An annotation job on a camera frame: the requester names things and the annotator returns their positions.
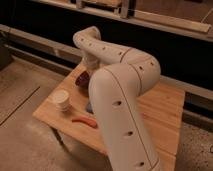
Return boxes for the wooden shelf rail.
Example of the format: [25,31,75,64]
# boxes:
[32,0,213,42]

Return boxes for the blue sponge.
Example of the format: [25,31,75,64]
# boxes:
[86,102,93,114]

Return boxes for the white stacked paper cups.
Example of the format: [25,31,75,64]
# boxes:
[51,89,70,111]

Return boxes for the wooden table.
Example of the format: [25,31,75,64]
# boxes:
[32,58,186,171]

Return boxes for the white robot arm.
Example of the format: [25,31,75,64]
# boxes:
[73,26,163,171]

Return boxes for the orange carrot toy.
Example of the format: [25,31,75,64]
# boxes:
[72,117,98,128]

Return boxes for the dark purple ceramic bowl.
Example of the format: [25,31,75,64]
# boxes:
[75,71,90,88]

